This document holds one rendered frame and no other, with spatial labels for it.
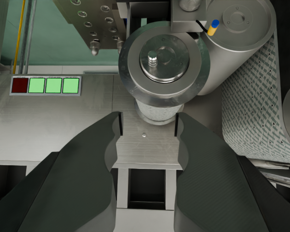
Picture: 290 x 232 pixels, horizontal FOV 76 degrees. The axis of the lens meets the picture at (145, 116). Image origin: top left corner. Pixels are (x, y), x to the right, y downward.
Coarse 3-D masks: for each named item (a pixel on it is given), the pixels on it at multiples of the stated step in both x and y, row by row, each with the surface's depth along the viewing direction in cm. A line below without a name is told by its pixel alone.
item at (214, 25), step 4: (196, 20) 27; (216, 20) 23; (200, 24) 26; (212, 24) 23; (216, 24) 23; (204, 28) 26; (212, 28) 24; (216, 28) 24; (208, 32) 25; (212, 32) 24
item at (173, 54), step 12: (156, 36) 28; (168, 36) 28; (144, 48) 28; (156, 48) 28; (168, 48) 28; (180, 48) 28; (144, 60) 28; (168, 60) 28; (180, 60) 28; (144, 72) 29; (156, 72) 28; (168, 72) 27; (180, 72) 27
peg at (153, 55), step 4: (152, 52) 25; (156, 52) 25; (148, 56) 25; (152, 56) 25; (156, 56) 25; (148, 60) 26; (152, 60) 25; (156, 60) 26; (148, 64) 28; (152, 64) 26; (156, 64) 27
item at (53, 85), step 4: (48, 80) 64; (52, 80) 64; (56, 80) 64; (60, 80) 64; (48, 84) 64; (52, 84) 64; (56, 84) 64; (60, 84) 64; (48, 88) 64; (52, 88) 64; (56, 88) 64; (60, 88) 64; (48, 92) 64; (52, 92) 64; (56, 92) 63
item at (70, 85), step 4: (64, 80) 64; (68, 80) 64; (72, 80) 64; (76, 80) 64; (64, 84) 64; (68, 84) 64; (72, 84) 64; (76, 84) 64; (64, 88) 64; (68, 88) 64; (72, 88) 63; (76, 88) 63; (64, 92) 63; (68, 92) 63; (72, 92) 63; (76, 92) 63
